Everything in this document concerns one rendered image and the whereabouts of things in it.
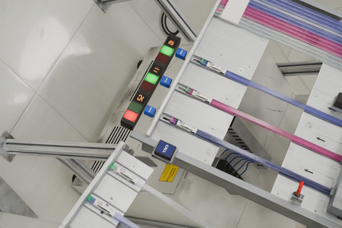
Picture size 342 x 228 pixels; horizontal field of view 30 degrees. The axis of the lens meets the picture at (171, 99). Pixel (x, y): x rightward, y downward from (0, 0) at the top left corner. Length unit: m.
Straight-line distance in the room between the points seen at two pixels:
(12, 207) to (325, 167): 1.14
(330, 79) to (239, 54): 0.29
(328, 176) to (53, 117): 1.11
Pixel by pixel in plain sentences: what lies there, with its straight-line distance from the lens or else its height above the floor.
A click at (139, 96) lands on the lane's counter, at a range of 1.88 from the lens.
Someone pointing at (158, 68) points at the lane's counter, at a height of 0.66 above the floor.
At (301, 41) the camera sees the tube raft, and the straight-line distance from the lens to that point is 2.04.
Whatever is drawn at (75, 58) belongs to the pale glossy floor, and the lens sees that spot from 2.56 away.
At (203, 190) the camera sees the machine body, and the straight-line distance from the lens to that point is 2.15.
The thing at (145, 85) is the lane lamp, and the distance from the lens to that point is 1.90.
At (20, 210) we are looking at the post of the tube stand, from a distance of 2.41.
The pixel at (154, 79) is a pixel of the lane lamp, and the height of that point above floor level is 0.66.
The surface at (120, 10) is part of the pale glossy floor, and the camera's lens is 2.74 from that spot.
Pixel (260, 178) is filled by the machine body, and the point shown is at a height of 0.62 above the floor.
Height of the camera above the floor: 2.01
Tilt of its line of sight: 44 degrees down
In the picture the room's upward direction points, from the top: 89 degrees clockwise
